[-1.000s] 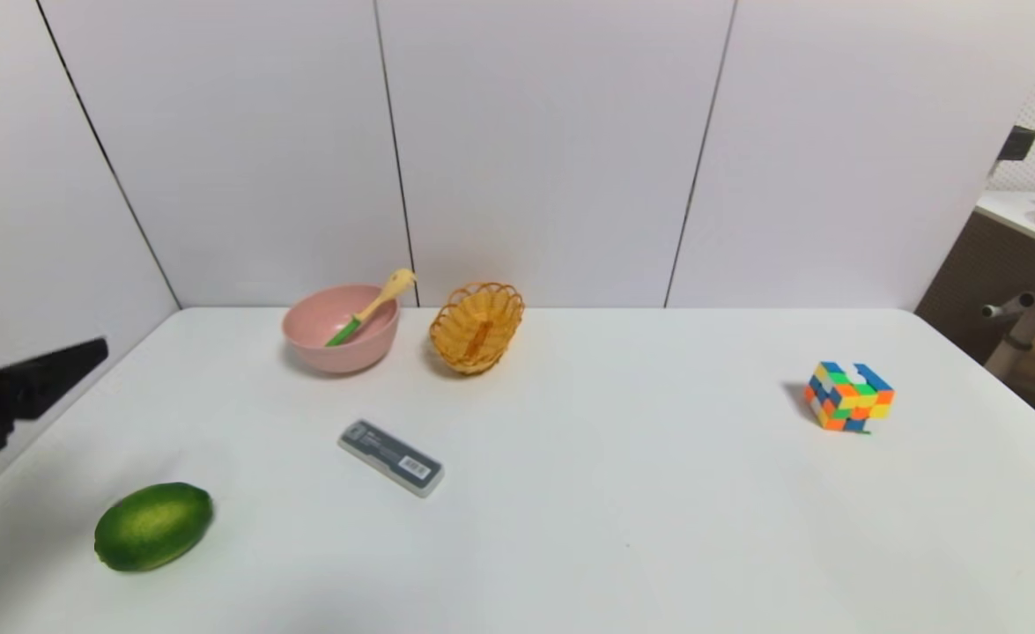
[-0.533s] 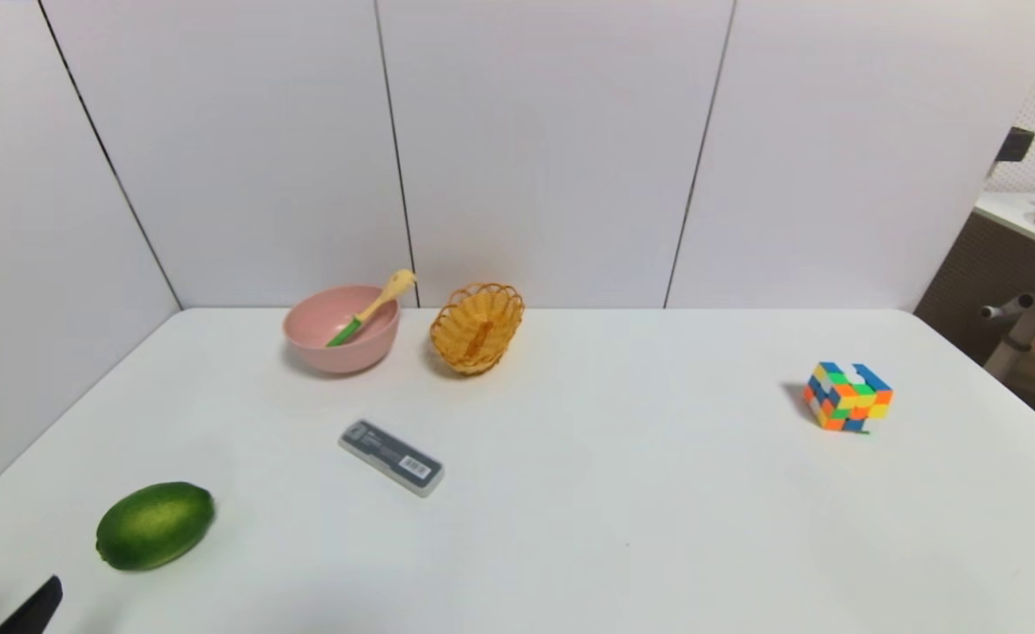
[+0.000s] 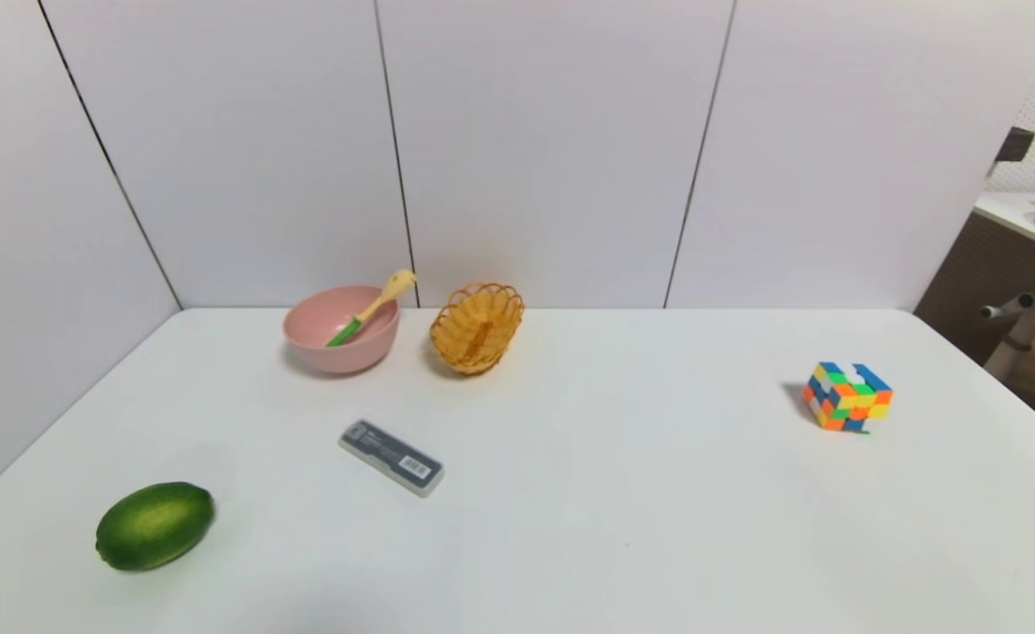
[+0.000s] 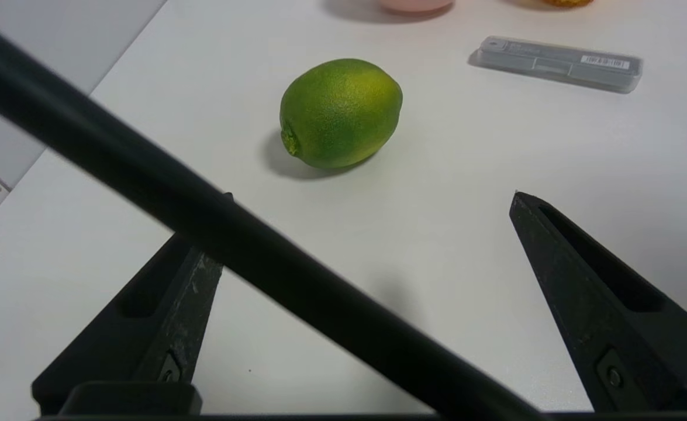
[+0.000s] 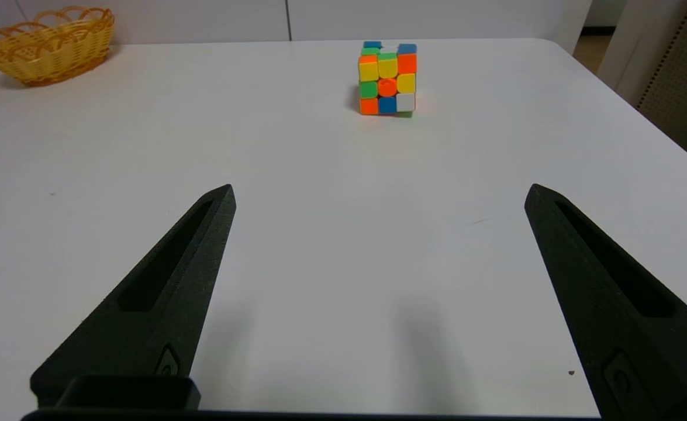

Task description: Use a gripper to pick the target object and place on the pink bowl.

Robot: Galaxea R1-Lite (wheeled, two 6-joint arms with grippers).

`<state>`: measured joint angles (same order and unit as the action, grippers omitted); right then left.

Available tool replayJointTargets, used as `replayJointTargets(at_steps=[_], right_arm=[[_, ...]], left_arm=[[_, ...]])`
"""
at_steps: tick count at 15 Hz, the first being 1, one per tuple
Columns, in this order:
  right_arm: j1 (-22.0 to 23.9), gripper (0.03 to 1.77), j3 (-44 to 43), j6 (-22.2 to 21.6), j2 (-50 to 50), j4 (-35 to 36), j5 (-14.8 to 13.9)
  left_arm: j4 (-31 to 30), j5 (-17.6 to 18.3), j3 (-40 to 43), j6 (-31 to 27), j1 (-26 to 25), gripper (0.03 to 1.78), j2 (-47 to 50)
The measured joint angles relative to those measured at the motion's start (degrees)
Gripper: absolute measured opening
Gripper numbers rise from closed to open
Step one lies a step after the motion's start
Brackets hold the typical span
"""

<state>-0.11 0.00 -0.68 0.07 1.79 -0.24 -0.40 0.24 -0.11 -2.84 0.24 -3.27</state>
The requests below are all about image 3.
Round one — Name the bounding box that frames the white side table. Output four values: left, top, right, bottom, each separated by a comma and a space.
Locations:
973, 192, 1035, 381

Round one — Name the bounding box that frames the brown perforated panel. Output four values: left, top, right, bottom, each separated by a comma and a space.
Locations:
913, 211, 1035, 367

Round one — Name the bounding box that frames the green handled pasta spoon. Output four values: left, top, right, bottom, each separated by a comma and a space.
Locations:
324, 269, 418, 349

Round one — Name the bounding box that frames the green oval fruit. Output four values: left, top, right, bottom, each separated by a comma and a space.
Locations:
95, 481, 217, 572

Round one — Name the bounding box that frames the colourful puzzle cube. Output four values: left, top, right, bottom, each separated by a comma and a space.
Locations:
802, 361, 894, 434

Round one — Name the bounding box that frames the table crank handle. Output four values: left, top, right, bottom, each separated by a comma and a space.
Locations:
980, 293, 1035, 321

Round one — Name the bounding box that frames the grey case with barcode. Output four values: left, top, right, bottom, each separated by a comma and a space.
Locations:
337, 418, 446, 498

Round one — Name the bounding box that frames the black box on pole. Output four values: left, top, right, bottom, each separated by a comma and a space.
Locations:
994, 127, 1035, 164

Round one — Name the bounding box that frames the pink plastic bowl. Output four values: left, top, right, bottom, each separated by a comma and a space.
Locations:
283, 284, 401, 375

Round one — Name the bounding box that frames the yellow woven wicker basket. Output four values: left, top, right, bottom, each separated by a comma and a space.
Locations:
429, 282, 526, 377

